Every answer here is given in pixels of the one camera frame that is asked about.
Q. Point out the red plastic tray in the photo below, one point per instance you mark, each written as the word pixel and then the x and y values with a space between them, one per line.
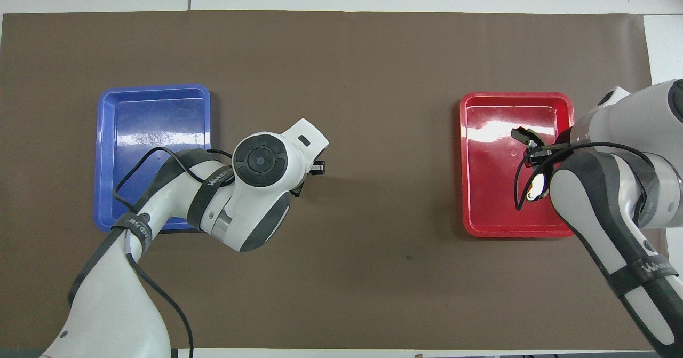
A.
pixel 496 208

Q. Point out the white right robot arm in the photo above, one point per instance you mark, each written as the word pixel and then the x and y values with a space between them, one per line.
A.
pixel 613 198

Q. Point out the blue plastic tray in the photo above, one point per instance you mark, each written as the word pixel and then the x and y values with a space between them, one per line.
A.
pixel 155 118

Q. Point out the brown table mat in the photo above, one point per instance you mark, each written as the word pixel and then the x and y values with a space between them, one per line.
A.
pixel 373 54

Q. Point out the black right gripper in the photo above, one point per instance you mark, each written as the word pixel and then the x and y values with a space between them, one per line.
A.
pixel 561 138

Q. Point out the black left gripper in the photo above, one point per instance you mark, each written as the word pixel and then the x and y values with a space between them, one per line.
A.
pixel 298 188

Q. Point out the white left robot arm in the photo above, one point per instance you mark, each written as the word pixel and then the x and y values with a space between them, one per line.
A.
pixel 251 187

